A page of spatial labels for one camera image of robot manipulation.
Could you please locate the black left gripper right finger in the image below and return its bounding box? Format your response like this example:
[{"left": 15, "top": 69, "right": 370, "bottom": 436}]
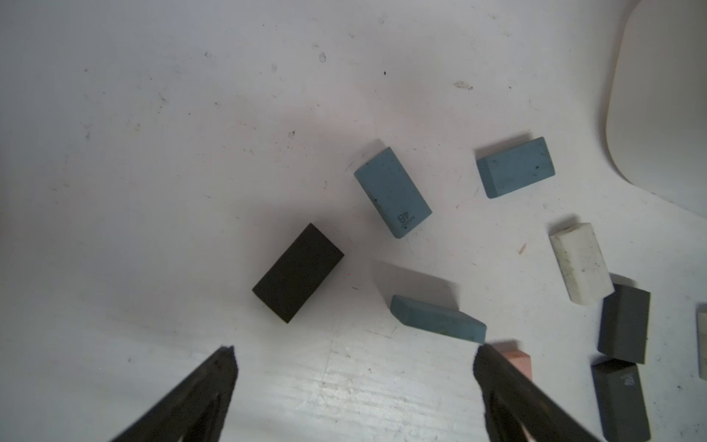
[{"left": 473, "top": 344, "right": 596, "bottom": 441}]

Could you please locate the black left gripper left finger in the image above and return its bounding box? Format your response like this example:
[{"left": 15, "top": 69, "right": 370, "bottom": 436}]
[{"left": 115, "top": 346, "right": 239, "bottom": 441}]

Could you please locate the pink eraser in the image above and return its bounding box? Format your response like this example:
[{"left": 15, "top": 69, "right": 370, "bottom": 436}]
[{"left": 502, "top": 349, "right": 532, "bottom": 379}]

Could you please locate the blue eraser edge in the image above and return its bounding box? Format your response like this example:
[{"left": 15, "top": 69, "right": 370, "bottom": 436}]
[{"left": 390, "top": 295, "right": 487, "bottom": 344}]

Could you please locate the black eraser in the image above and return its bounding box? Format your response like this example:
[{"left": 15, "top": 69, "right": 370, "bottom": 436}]
[{"left": 252, "top": 224, "right": 344, "bottom": 323}]

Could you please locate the blue eraser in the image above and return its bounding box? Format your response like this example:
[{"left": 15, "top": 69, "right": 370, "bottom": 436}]
[
  {"left": 476, "top": 137, "right": 555, "bottom": 199},
  {"left": 355, "top": 147, "right": 432, "bottom": 239}
]

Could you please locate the dark grey eraser lower centre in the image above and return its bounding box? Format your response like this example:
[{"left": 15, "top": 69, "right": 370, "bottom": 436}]
[{"left": 591, "top": 359, "right": 651, "bottom": 442}]

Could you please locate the dark grey eraser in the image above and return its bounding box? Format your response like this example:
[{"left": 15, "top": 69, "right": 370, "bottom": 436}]
[
  {"left": 591, "top": 359, "right": 651, "bottom": 442},
  {"left": 598, "top": 284, "right": 651, "bottom": 364}
]

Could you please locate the dark grey eraser upper centre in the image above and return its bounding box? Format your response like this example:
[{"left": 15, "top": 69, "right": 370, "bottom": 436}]
[{"left": 598, "top": 284, "right": 651, "bottom": 364}]

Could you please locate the white eraser left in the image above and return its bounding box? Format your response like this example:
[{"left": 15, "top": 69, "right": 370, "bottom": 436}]
[{"left": 550, "top": 223, "right": 614, "bottom": 306}]

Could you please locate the white eraser 4B centre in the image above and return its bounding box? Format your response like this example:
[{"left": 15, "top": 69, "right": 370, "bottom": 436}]
[{"left": 696, "top": 309, "right": 707, "bottom": 381}]

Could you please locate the white storage box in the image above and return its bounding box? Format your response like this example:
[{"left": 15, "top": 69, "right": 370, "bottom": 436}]
[{"left": 606, "top": 1, "right": 706, "bottom": 217}]

